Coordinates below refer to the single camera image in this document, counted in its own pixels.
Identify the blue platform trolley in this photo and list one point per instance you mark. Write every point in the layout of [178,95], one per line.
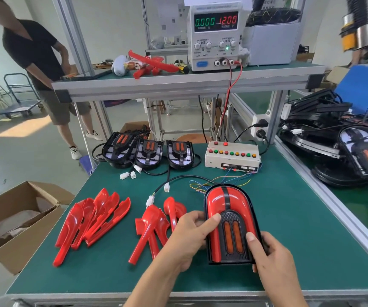
[19,107]

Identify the pile of red lens covers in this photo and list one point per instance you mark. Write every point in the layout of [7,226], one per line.
[91,217]

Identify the aluminium shelf frame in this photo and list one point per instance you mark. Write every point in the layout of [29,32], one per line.
[184,84]

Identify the brown round stool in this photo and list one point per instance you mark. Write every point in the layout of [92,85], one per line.
[193,138]

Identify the long red lens cover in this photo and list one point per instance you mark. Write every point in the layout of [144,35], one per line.
[145,233]

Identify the curved red lens cover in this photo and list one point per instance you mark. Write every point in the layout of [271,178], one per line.
[172,209]

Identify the white paper sheet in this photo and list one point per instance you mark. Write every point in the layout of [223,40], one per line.
[217,0]

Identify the open cardboard box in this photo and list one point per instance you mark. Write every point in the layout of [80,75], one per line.
[14,233]

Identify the grey plastic bin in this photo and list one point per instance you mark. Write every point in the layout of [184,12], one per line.
[273,41]

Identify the flat black tray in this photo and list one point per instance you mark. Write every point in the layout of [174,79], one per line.
[88,75]

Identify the heap of black tail lights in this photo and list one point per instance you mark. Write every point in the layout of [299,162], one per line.
[331,137]

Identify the person's left thumb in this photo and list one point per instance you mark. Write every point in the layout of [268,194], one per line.
[212,224]

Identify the white power socket strip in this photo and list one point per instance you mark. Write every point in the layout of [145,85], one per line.
[260,126]

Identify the person's left forearm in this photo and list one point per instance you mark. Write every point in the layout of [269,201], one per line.
[158,284]

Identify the person's right forearm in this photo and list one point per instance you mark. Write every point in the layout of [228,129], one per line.
[284,294]

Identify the white plastic tool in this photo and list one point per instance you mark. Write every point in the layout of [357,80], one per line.
[119,65]

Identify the person's right hand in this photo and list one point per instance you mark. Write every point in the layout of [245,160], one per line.
[275,265]

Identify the white bench power supply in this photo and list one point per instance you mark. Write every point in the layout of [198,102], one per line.
[217,35]

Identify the short red lens cover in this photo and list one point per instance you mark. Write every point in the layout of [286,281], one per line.
[162,226]

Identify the yellow and black tool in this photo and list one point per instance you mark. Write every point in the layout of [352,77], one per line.
[182,67]

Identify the person's right thumb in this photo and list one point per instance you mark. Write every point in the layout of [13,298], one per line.
[254,246]

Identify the red and black tail light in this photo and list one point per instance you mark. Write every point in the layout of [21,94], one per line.
[225,201]

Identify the person's left hand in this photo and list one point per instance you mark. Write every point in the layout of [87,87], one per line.
[184,239]

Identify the red plastic parts heap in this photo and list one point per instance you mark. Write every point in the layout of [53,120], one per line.
[152,65]

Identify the black power lead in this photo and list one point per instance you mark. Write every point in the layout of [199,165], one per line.
[229,83]

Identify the black tail light unit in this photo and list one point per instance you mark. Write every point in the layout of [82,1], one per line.
[118,150]
[149,153]
[180,155]

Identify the small cardboard box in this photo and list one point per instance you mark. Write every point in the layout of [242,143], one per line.
[129,126]

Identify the blue plastic crate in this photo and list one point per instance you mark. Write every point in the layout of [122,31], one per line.
[366,89]

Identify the beige button control box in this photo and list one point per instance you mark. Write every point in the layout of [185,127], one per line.
[232,158]

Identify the red power lead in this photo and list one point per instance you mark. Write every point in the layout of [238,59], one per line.
[240,79]

